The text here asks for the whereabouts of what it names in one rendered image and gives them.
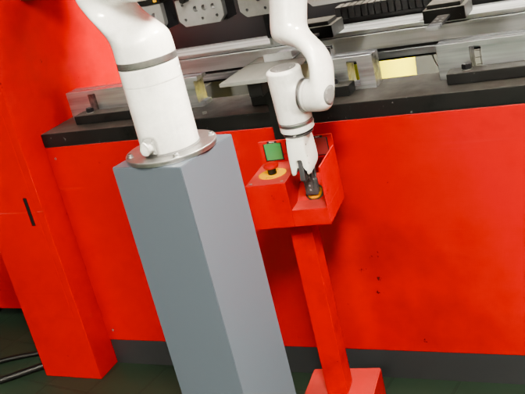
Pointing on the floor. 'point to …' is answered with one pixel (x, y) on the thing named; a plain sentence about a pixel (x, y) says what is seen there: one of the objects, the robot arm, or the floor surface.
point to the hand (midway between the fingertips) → (312, 186)
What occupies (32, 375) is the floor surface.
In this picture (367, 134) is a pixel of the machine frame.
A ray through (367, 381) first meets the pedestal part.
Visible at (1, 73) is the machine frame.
